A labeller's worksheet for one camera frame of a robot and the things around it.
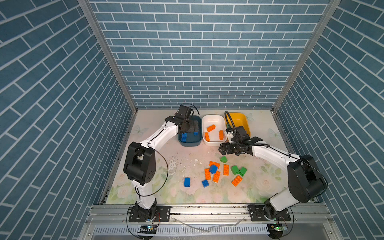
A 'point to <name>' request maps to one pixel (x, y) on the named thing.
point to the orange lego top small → (207, 137)
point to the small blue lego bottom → (205, 183)
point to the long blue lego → (184, 136)
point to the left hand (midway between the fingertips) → (191, 127)
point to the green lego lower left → (235, 169)
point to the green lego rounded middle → (223, 159)
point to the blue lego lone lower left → (187, 182)
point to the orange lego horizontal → (211, 128)
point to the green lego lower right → (242, 171)
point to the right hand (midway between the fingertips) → (224, 146)
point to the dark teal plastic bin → (193, 136)
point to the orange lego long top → (221, 135)
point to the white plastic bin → (208, 120)
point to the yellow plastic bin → (239, 119)
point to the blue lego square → (195, 133)
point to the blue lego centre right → (213, 169)
